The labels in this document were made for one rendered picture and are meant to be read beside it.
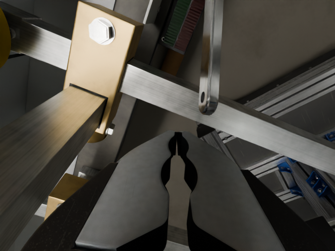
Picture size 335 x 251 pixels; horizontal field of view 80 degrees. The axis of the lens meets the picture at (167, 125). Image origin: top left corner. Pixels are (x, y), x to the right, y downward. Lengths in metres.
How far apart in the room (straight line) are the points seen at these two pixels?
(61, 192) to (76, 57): 0.21
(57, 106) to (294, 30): 1.10
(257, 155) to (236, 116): 0.88
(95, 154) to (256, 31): 0.91
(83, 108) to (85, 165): 0.31
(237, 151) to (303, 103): 0.35
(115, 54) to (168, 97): 0.06
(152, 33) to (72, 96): 0.19
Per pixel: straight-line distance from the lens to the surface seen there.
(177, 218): 1.71
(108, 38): 0.18
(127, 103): 0.38
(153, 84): 0.20
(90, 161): 0.47
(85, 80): 0.21
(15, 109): 0.55
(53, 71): 0.50
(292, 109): 1.02
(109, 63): 0.20
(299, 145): 0.27
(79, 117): 0.17
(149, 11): 0.25
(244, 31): 1.09
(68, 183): 0.36
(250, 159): 1.11
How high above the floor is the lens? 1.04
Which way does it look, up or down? 62 degrees down
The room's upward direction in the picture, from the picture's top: 175 degrees counter-clockwise
